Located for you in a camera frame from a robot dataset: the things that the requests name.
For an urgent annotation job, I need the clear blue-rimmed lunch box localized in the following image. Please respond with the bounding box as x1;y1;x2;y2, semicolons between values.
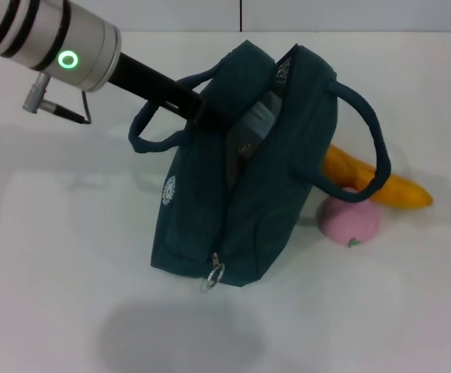
227;89;288;184

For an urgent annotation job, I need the dark teal fabric bag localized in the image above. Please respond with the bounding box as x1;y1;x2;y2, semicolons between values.
127;40;393;294

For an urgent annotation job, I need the black cable with silver plug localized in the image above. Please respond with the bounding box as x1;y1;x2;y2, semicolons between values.
23;72;92;126

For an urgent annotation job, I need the yellow banana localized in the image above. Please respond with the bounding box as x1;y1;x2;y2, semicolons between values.
320;144;434;211

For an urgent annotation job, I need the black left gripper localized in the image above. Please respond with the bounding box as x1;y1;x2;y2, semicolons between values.
107;51;234;134

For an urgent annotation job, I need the pink peach toy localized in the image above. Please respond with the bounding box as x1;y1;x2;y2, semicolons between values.
317;186;381;248

